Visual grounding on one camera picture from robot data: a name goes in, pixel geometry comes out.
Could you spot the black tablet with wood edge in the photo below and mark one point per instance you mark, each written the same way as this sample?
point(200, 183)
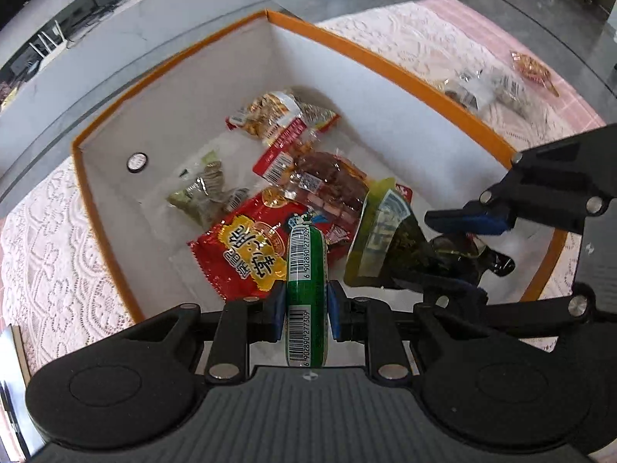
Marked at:
point(15, 376)

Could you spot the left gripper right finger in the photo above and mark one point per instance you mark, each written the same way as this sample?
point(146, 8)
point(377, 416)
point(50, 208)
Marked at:
point(369, 322)

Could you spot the green seed snack packet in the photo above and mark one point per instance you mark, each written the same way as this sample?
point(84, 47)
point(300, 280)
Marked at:
point(202, 193)

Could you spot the orange cardboard box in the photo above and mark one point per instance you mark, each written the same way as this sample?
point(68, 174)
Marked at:
point(391, 124)

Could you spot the dark green snack pouch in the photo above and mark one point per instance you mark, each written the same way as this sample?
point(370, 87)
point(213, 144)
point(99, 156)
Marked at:
point(390, 251)

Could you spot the white wifi router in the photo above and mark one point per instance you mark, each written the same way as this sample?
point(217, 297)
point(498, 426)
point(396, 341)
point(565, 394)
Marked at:
point(48, 40)

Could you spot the green sausage stick packet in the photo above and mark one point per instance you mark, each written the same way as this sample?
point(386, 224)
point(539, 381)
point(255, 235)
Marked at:
point(306, 321)

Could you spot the clear packet brown cake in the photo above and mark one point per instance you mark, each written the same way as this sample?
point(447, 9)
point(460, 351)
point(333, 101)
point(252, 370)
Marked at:
point(459, 93)

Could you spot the peanut snack packet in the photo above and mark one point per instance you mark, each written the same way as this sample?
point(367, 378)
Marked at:
point(268, 115)

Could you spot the clear white snack bag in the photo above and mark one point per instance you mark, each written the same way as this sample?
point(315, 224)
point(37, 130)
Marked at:
point(481, 89)

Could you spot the dried meat snack packet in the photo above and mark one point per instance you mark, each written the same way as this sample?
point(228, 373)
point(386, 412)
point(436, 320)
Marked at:
point(324, 181)

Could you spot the orange nut snack packet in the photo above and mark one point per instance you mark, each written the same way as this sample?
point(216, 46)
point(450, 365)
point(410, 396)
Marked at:
point(533, 70)

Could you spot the red snack packet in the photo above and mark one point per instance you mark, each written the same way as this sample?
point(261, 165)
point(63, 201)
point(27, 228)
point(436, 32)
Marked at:
point(246, 253)

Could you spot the pink checked table cover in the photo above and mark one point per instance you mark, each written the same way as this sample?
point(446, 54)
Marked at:
point(567, 38)

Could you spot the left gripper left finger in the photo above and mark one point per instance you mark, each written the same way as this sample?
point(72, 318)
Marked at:
point(236, 327)

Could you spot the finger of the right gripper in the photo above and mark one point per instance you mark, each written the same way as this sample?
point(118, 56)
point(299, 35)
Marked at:
point(454, 295)
point(473, 218)

